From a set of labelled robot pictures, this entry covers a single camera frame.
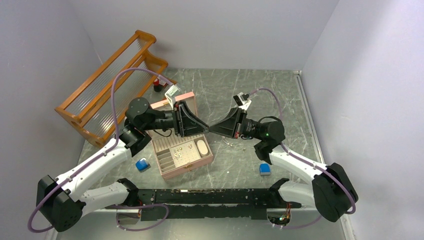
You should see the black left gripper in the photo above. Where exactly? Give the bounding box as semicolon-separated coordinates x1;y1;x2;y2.
142;100;209;138

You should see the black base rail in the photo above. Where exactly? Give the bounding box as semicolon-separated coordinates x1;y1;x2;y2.
105;188;302;222

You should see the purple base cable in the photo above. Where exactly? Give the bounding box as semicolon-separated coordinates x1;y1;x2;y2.
109;202;170;232

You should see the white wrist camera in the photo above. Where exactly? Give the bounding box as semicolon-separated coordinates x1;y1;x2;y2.
165;84;181;107
233;92;252;111

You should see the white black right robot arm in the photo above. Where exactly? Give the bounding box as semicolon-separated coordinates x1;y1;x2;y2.
208;107;359;222

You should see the blue right scraper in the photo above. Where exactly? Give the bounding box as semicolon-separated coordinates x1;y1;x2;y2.
259;163;271;176

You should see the white oval pad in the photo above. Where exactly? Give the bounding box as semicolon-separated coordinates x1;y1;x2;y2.
196;139;209;157

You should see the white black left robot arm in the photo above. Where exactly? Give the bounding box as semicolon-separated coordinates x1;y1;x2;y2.
36;97;209;232

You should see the red black stamp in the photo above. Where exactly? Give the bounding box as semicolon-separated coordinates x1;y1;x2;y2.
153;79;163;93

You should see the orange wooden rack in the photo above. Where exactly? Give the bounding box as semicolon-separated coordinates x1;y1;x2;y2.
55;30;168;148

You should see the silver pearl bangle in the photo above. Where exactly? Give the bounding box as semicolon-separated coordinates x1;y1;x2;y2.
222;136;240;147

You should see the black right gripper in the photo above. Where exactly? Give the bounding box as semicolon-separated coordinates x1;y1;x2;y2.
208;106;264;141

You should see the blue left scraper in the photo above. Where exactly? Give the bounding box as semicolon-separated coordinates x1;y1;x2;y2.
135;158;151;172

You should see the blue scraper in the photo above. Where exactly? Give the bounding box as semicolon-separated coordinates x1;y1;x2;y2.
135;158;151;172
259;163;271;176

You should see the red white small box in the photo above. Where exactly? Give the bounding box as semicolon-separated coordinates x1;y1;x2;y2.
157;78;169;88

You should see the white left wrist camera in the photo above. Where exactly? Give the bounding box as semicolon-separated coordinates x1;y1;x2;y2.
165;84;181;107

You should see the pink jewelry box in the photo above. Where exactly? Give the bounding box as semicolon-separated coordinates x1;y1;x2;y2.
145;91;214;181

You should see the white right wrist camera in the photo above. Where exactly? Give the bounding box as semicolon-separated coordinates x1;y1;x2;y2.
233;92;252;111

